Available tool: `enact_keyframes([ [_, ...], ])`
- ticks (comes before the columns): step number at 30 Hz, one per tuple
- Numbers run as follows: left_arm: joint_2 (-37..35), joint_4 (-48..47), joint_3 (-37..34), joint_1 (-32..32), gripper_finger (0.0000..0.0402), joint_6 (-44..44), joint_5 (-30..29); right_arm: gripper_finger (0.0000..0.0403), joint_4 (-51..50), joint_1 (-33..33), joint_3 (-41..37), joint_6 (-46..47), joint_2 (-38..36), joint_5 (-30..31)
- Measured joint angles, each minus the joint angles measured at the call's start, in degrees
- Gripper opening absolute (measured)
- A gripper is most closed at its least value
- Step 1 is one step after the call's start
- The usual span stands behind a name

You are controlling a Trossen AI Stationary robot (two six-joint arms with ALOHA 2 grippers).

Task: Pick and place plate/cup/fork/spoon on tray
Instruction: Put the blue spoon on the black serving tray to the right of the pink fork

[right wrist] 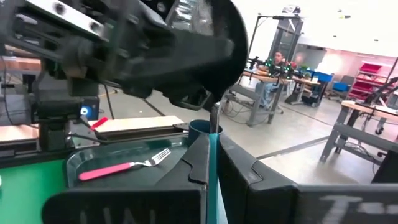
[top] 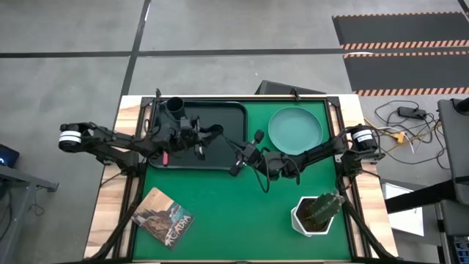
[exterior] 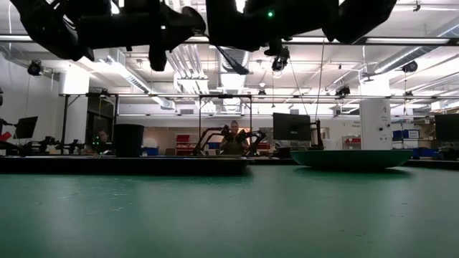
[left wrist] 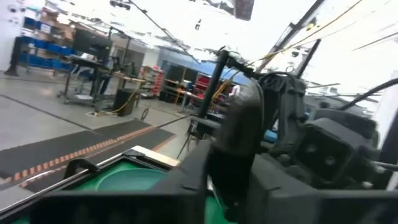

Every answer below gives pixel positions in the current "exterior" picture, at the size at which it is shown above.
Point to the white pillar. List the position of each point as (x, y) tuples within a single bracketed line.
[(374, 122)]

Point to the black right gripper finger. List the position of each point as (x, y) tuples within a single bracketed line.
[(274, 46)]

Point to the red storage bins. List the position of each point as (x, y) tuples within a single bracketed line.
[(183, 139)]

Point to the tall black metal frame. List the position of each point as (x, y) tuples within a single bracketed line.
[(64, 122)]

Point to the black background station frame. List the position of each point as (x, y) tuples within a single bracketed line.
[(225, 96)]

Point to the hanging black camera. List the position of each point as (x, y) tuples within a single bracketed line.
[(410, 67), (343, 90), (279, 64), (35, 68)]

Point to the black plastic tray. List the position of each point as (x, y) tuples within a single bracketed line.
[(143, 166)]

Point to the black background robot arm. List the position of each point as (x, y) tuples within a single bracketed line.
[(256, 138), (206, 138)]

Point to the green table mat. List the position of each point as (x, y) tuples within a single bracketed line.
[(229, 215)]

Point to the blue storage bins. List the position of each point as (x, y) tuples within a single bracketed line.
[(405, 134)]

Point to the black robot arms on bench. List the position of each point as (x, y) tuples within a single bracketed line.
[(54, 145)]

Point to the black table frame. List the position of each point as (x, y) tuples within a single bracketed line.
[(430, 164)]

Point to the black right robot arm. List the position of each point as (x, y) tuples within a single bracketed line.
[(358, 18)]

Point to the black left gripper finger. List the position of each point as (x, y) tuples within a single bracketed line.
[(157, 59), (195, 19)]

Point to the person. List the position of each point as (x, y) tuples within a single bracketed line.
[(234, 143), (103, 138)]

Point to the black monitor on stand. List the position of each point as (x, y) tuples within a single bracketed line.
[(291, 127)]

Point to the silver ceiling air duct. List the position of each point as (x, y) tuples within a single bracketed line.
[(229, 66)]

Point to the green plate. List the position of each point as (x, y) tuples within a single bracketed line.
[(351, 159)]

